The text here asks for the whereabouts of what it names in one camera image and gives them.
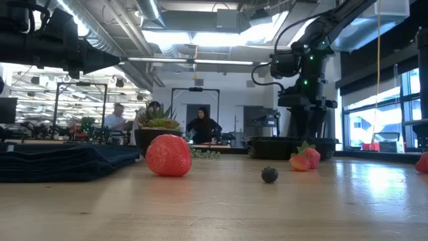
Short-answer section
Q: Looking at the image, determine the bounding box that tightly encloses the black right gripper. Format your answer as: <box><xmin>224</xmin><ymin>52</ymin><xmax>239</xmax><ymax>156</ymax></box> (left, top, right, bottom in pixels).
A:
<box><xmin>278</xmin><ymin>87</ymin><xmax>338</xmax><ymax>108</ymax></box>

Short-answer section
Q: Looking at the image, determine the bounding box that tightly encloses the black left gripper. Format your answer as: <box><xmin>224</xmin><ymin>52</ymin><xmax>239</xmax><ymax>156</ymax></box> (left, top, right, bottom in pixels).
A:
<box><xmin>35</xmin><ymin>9</ymin><xmax>121</xmax><ymax>76</ymax></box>

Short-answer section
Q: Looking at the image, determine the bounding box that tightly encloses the red strawberry with green leaves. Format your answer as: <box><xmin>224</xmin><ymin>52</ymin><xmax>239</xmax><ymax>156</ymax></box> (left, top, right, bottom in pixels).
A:
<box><xmin>296</xmin><ymin>140</ymin><xmax>321</xmax><ymax>170</ymax></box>

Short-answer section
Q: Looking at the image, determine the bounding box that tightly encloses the small red strawberry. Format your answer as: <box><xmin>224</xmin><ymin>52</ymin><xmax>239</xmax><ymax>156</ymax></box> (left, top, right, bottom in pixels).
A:
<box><xmin>289</xmin><ymin>154</ymin><xmax>311</xmax><ymax>172</ymax></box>

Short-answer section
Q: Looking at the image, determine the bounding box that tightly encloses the small dark blueberry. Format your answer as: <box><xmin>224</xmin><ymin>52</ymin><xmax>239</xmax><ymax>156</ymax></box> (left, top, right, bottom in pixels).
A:
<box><xmin>261</xmin><ymin>166</ymin><xmax>279</xmax><ymax>184</ymax></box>

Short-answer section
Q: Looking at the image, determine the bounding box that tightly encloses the large red strawberry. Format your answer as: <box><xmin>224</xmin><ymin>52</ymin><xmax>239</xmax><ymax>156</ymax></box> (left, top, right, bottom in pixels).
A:
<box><xmin>145</xmin><ymin>134</ymin><xmax>193</xmax><ymax>177</ymax></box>

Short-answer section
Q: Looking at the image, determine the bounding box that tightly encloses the red fruit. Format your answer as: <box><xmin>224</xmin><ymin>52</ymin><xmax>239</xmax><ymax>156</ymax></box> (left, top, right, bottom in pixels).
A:
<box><xmin>414</xmin><ymin>151</ymin><xmax>428</xmax><ymax>174</ymax></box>

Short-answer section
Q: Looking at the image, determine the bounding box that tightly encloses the black plastic tupperware container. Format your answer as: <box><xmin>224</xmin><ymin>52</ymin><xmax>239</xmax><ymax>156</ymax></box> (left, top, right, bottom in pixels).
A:
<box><xmin>246</xmin><ymin>135</ymin><xmax>337</xmax><ymax>161</ymax></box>

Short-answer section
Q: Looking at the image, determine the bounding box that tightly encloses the black background cabinet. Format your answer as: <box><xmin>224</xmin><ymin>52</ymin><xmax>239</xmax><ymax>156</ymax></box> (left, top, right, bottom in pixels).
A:
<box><xmin>243</xmin><ymin>106</ymin><xmax>281</xmax><ymax>138</ymax></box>

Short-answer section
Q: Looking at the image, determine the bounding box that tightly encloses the person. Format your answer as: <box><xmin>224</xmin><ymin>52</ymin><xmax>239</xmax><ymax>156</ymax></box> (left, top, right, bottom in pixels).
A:
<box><xmin>129</xmin><ymin>100</ymin><xmax>162</xmax><ymax>147</ymax></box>
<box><xmin>102</xmin><ymin>102</ymin><xmax>130</xmax><ymax>137</ymax></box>
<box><xmin>186</xmin><ymin>106</ymin><xmax>223</xmax><ymax>145</ymax></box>

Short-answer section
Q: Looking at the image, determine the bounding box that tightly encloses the green background plant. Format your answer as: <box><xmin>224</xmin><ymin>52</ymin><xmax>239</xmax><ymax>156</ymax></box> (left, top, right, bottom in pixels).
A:
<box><xmin>80</xmin><ymin>116</ymin><xmax>97</xmax><ymax>134</ymax></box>

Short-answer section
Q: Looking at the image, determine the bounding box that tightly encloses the potted succulent plant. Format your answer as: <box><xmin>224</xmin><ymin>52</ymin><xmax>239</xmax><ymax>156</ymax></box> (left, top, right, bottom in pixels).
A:
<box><xmin>134</xmin><ymin>102</ymin><xmax>221</xmax><ymax>160</ymax></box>

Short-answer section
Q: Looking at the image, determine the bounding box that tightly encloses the long ceiling light fixture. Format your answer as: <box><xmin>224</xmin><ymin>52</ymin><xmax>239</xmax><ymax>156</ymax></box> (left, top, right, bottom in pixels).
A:
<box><xmin>126</xmin><ymin>56</ymin><xmax>255</xmax><ymax>66</ymax></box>

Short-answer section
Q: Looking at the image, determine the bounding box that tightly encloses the grey box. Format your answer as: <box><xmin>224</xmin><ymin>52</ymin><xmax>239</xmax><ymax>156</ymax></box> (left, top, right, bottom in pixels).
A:
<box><xmin>379</xmin><ymin>140</ymin><xmax>405</xmax><ymax>153</ymax></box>

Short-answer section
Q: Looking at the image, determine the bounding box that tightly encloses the black background monitor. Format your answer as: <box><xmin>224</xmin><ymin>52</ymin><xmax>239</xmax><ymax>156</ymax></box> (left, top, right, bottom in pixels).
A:
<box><xmin>0</xmin><ymin>97</ymin><xmax>18</xmax><ymax>125</ymax></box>

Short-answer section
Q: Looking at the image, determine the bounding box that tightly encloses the folded navy cloth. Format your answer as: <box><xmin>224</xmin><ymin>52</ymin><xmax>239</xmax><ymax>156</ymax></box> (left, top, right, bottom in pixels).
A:
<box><xmin>0</xmin><ymin>141</ymin><xmax>141</xmax><ymax>183</ymax></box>

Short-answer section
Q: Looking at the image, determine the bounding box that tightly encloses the black upright pole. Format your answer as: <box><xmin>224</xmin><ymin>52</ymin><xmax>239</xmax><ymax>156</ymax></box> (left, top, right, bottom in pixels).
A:
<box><xmin>415</xmin><ymin>26</ymin><xmax>428</xmax><ymax>151</ymax></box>

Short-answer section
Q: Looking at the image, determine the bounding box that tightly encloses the black background rig frame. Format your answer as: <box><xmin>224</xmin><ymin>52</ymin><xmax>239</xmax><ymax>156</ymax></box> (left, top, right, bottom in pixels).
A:
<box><xmin>51</xmin><ymin>81</ymin><xmax>108</xmax><ymax>143</ymax></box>
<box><xmin>171</xmin><ymin>86</ymin><xmax>221</xmax><ymax>135</ymax></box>

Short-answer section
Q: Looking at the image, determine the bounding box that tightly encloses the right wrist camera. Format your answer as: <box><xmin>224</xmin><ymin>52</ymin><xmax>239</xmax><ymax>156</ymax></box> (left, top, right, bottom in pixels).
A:
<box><xmin>270</xmin><ymin>52</ymin><xmax>302</xmax><ymax>80</ymax></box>

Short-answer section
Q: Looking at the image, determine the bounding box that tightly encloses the looped right arm cable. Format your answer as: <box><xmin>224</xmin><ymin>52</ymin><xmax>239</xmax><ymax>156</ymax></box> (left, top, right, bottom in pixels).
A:
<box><xmin>250</xmin><ymin>62</ymin><xmax>286</xmax><ymax>92</ymax></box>

